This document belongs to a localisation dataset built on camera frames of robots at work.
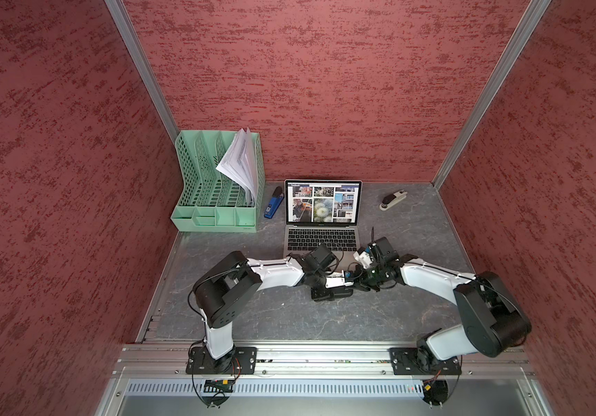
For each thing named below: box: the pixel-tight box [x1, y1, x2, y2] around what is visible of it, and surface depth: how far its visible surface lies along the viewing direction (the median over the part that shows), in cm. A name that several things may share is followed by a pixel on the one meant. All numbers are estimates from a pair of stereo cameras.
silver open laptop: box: [283, 180, 363, 272], surface depth 102 cm
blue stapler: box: [264, 185, 286, 220], surface depth 112 cm
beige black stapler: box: [379, 188, 409, 212], surface depth 113 cm
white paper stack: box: [215, 127, 258, 205], surface depth 94 cm
